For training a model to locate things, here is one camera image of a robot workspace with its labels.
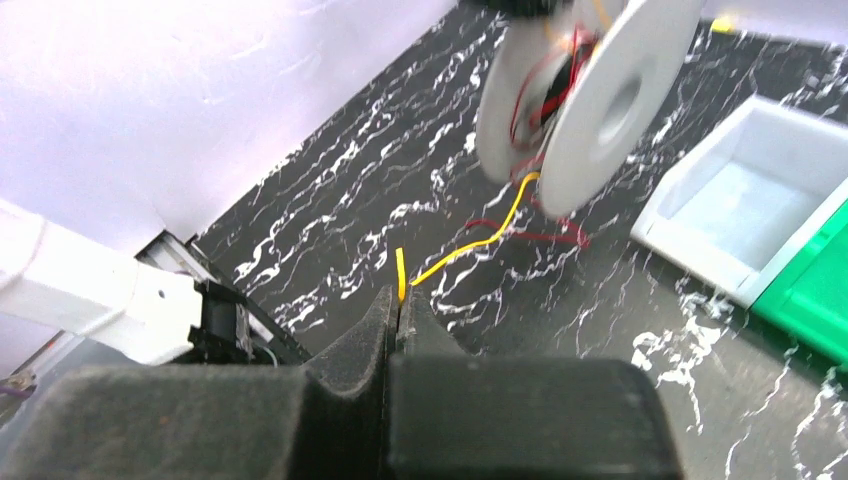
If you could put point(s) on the white filament spool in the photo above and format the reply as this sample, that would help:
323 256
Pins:
572 92

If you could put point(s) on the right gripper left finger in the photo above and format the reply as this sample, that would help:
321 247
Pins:
319 420

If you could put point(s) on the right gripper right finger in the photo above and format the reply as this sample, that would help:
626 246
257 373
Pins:
454 415

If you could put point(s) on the white plastic bin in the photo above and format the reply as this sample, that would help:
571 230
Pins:
738 207

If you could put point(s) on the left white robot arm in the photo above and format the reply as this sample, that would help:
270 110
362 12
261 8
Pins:
57 277

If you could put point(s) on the green plastic bin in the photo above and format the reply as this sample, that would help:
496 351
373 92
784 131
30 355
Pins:
808 298

